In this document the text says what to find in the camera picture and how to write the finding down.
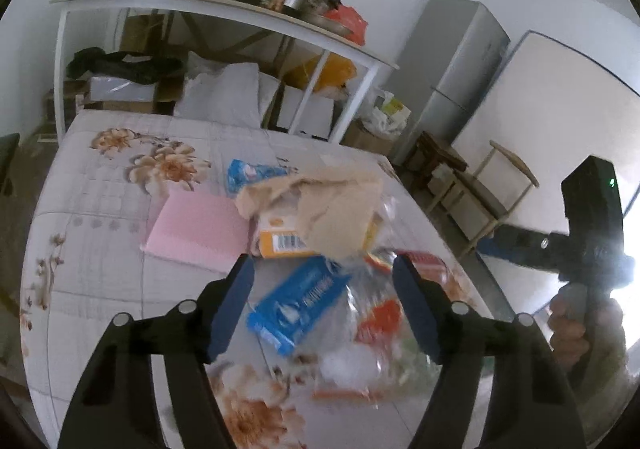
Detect person's right hand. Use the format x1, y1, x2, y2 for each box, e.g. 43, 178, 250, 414
546, 284, 628, 380

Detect floral tablecloth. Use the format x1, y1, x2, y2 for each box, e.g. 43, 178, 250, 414
20, 109, 501, 449

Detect orange plastic bag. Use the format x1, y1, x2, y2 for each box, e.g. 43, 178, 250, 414
285, 54, 358, 90

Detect blue snack packet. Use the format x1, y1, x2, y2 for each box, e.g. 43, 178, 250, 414
227, 159, 296, 197

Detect black cloth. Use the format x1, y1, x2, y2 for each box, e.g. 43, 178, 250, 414
66, 47, 183, 84

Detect brown paper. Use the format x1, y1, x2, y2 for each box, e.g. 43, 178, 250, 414
235, 164, 386, 262

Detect wooden chair with black seat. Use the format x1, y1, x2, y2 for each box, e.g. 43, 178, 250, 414
427, 140, 541, 257

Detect grey fridge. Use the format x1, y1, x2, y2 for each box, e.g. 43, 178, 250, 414
390, 0, 511, 164

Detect dark wooden stool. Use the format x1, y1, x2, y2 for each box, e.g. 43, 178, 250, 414
402, 131, 468, 190

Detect white pillow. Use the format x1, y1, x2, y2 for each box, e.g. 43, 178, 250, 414
172, 51, 281, 130

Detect pink paper sheet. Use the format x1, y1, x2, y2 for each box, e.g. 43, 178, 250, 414
142, 186, 251, 275

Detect white shelf table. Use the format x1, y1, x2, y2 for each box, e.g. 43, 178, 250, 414
50, 0, 401, 144

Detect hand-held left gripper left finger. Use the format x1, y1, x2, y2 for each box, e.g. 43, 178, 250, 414
57, 254, 256, 449

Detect white flat box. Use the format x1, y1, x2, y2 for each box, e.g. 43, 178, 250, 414
89, 75, 160, 104

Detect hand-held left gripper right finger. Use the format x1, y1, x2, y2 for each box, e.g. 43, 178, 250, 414
391, 254, 588, 449

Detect metal basin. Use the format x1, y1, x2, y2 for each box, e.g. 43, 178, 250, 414
300, 11, 353, 37

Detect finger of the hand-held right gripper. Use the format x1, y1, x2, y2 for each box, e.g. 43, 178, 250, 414
476, 223, 551, 276

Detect orange carton box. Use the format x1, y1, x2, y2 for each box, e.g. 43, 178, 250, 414
257, 214, 381, 260

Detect white plastic bags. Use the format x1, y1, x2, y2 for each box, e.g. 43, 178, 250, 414
360, 89, 413, 134

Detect white mattress with blue edge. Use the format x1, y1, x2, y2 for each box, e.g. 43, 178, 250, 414
452, 30, 640, 330

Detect brown cardboard box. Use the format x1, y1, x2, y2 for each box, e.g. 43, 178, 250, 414
342, 121, 398, 157
119, 15, 168, 54

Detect blue white toothpaste box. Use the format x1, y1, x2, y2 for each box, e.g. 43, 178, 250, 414
246, 256, 351, 357

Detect red drink can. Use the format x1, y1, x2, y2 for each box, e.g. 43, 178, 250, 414
395, 250, 453, 290

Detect clear plastic bag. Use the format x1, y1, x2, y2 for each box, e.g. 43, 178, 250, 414
295, 199, 451, 405

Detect red plastic bag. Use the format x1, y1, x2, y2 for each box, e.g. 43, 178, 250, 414
325, 4, 368, 46

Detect red wrapper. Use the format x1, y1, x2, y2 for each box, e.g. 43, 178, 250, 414
355, 299, 403, 345

